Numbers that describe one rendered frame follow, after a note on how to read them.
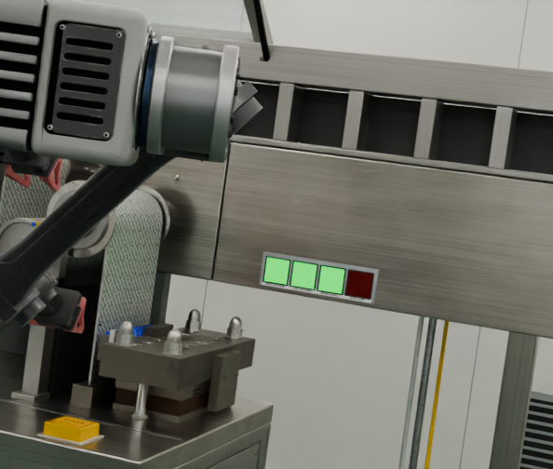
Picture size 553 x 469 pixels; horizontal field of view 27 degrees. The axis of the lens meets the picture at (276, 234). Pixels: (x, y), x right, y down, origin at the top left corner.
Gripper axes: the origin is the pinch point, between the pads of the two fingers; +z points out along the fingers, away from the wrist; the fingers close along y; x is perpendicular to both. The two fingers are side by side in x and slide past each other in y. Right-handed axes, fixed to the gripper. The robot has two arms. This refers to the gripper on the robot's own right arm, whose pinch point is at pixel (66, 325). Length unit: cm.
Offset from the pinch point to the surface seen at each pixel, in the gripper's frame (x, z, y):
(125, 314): 11.9, 18.8, 1.0
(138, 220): 28.4, 9.5, 1.0
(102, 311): 7.9, 9.6, 0.9
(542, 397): 105, 256, 65
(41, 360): -4.3, 9.3, -7.3
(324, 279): 32, 30, 35
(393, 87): 67, 10, 44
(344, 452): 74, 277, -10
